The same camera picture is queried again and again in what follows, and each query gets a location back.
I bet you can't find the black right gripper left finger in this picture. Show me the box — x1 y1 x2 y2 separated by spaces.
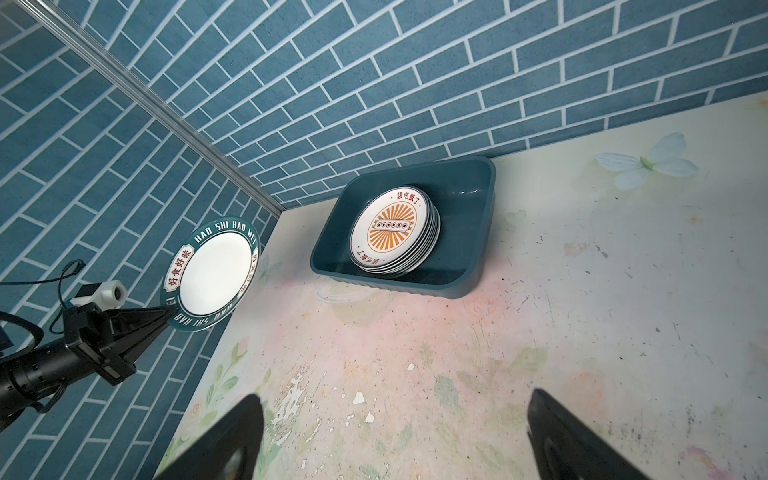
156 394 265 480

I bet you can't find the green rim text plate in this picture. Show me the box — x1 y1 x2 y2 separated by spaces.
161 216 261 332

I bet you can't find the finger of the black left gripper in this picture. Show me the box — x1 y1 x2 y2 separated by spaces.
104 307 174 365

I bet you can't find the teal plastic bin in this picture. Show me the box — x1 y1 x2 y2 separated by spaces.
310 155 496 299

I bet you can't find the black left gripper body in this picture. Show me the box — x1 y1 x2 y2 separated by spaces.
1 304 135 430

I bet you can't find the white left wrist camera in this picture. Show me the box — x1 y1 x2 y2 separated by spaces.
69 280 127 311

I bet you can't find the orange sunburst plate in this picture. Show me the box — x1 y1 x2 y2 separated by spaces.
349 185 442 278

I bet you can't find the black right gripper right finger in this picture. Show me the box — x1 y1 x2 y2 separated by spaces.
527 388 646 479

